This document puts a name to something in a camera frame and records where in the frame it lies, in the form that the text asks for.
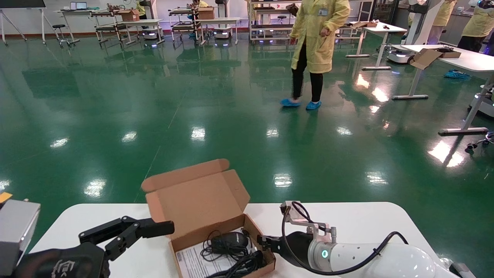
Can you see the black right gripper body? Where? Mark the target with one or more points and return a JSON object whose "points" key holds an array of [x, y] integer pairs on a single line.
{"points": [[297, 249]]}

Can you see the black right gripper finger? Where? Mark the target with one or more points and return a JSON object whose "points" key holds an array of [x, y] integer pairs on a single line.
{"points": [[269, 243]]}

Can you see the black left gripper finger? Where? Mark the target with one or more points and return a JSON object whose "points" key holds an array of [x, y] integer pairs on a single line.
{"points": [[154, 227]]}

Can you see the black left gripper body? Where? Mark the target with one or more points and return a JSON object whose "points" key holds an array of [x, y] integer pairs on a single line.
{"points": [[58, 264]]}

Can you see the brown cardboard box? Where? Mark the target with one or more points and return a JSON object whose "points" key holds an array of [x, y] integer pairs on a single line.
{"points": [[200, 200], [206, 13], [130, 15]]}

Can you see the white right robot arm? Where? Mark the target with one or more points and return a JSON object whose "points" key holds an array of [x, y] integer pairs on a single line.
{"points": [[386, 262]]}

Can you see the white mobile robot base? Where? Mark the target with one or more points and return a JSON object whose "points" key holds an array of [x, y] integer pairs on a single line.
{"points": [[223, 33], [150, 34]]}

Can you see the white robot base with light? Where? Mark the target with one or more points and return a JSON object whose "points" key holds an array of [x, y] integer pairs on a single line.
{"points": [[484, 104]]}

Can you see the open cardboard box with flap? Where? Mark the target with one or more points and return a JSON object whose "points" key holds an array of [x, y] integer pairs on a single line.
{"points": [[426, 58]]}

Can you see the black computer mouse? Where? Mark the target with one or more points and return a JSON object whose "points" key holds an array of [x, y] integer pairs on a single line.
{"points": [[229, 242]]}

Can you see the white printed manual sheet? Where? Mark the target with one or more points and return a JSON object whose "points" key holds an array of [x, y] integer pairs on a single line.
{"points": [[191, 262]]}

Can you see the yellow tag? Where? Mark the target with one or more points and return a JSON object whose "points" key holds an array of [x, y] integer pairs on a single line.
{"points": [[4, 197]]}

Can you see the grey rounded robot part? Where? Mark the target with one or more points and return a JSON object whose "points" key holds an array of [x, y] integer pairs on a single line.
{"points": [[463, 271]]}

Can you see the metal trolley rack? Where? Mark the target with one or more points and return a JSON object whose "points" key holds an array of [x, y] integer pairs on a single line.
{"points": [[183, 27], [110, 27]]}

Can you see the chair base with castors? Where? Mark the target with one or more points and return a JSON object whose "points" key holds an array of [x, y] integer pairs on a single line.
{"points": [[480, 143]]}

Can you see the walking person in yellow coat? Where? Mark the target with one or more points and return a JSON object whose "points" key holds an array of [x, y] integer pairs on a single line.
{"points": [[316, 34]]}

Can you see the metal shelf rack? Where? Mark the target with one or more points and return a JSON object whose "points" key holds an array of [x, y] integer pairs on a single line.
{"points": [[270, 27], [353, 37]]}

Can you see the black round stool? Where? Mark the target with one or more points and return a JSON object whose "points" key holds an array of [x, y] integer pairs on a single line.
{"points": [[59, 27]]}

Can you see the white table with laptop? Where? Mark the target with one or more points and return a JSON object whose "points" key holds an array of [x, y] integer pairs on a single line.
{"points": [[77, 12]]}

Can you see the flat cardboard piece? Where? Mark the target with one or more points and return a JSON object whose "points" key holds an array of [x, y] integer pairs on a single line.
{"points": [[364, 24]]}

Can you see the open laptop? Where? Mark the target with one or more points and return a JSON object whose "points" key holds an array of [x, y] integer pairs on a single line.
{"points": [[79, 5]]}

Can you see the blue shoe covers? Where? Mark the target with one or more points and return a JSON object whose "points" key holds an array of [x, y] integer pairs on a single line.
{"points": [[457, 74]]}

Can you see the white table with cardboard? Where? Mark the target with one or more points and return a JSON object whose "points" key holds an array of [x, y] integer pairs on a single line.
{"points": [[386, 29]]}

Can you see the large white table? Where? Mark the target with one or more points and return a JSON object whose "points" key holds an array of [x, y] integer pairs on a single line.
{"points": [[471, 60]]}

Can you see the white robot with wheeled base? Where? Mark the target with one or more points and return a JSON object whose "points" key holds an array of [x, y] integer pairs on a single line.
{"points": [[422, 23]]}

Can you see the dark screen on stand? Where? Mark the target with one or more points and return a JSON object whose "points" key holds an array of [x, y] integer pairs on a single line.
{"points": [[21, 4]]}

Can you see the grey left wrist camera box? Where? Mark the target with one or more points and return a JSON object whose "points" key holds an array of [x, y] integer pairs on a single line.
{"points": [[15, 231]]}

